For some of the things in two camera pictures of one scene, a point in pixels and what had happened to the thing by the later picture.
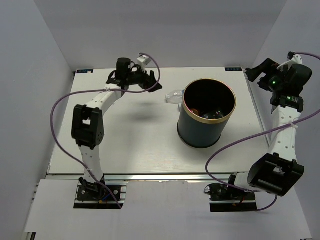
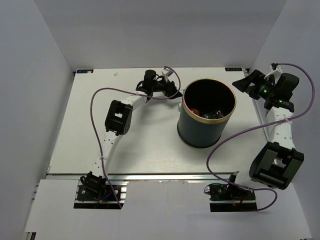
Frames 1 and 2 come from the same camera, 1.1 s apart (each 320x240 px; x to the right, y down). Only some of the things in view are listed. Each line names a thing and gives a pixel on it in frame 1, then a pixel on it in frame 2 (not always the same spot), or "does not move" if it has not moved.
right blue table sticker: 231,69 does not move
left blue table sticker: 84,71 does not move
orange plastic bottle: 195,111 does not move
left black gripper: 148,81 -> 170,89
